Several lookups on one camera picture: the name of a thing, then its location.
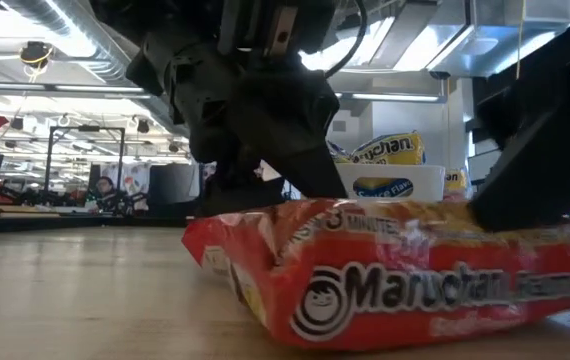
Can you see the white plastic bin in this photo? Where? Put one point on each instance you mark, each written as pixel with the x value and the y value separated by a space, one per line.
pixel 425 182

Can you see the ceiling light strip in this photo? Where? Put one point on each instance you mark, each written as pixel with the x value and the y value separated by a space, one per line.
pixel 100 88
pixel 395 97

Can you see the tan-topped background table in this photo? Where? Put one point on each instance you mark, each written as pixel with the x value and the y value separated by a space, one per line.
pixel 25 215

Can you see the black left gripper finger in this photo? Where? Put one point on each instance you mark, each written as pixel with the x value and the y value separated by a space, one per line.
pixel 235 190
pixel 300 145

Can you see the pale-edged Maruchan ramen pack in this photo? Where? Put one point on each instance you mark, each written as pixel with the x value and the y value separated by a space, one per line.
pixel 456 181

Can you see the clear plastic bin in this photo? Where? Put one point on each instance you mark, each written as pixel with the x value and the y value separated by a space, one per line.
pixel 469 190

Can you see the white patterned cloth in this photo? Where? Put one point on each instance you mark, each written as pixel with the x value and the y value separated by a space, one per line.
pixel 137 177

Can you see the person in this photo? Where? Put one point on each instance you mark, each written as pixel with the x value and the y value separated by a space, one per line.
pixel 105 187

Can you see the black gantry frame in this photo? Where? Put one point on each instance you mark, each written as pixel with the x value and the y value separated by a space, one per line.
pixel 87 128

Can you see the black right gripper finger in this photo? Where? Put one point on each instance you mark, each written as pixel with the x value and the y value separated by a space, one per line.
pixel 555 180

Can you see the dark grey panel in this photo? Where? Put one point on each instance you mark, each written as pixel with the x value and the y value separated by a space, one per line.
pixel 172 185

